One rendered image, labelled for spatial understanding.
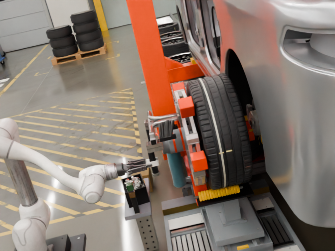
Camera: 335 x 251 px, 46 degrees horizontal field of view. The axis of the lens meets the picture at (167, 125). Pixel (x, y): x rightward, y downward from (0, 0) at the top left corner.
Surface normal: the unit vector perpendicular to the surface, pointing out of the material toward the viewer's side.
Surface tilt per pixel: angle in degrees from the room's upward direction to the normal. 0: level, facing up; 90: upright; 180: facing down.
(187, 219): 0
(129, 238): 0
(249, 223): 0
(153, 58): 90
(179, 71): 90
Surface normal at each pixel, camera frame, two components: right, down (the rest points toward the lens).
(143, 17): 0.08, 0.36
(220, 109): -0.08, -0.35
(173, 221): -0.20, -0.91
